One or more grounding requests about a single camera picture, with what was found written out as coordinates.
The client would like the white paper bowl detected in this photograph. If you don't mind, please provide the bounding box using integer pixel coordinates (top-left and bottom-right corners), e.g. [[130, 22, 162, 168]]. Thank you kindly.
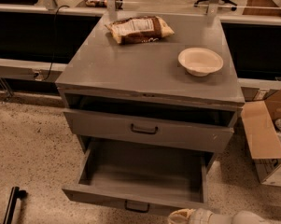
[[178, 48, 223, 77]]

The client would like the black office chair base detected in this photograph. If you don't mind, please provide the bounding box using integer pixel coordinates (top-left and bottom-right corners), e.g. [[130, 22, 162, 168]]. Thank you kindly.
[[193, 0, 238, 12]]

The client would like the black cable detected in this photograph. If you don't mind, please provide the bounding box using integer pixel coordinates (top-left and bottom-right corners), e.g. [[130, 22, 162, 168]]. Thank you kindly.
[[34, 5, 71, 82]]

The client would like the grey bottom drawer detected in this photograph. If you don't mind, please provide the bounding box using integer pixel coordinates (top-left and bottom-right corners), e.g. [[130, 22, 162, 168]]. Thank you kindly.
[[63, 139, 208, 216]]

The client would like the black stand on floor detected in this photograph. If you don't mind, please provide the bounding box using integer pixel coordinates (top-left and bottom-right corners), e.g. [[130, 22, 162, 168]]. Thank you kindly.
[[3, 187, 27, 224]]

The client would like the grey middle drawer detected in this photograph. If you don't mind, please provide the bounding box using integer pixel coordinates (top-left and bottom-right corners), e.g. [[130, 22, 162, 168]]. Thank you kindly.
[[64, 108, 233, 153]]

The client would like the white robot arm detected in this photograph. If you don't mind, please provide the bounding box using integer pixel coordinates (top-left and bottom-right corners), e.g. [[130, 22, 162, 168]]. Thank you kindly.
[[168, 208, 272, 224]]

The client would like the grey drawer cabinet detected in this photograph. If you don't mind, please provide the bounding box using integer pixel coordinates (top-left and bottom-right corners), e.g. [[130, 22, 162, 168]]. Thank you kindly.
[[56, 14, 245, 165]]

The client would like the grey drawer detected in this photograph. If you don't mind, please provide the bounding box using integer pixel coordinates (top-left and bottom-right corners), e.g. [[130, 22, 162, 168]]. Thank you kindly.
[[64, 108, 233, 153], [63, 139, 208, 216]]

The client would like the cardboard box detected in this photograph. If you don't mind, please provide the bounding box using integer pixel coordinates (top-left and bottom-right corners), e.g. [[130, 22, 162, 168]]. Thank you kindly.
[[241, 90, 281, 187]]

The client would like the brown snack bag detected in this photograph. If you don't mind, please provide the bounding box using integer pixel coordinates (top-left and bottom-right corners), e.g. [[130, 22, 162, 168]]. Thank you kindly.
[[105, 16, 175, 45]]

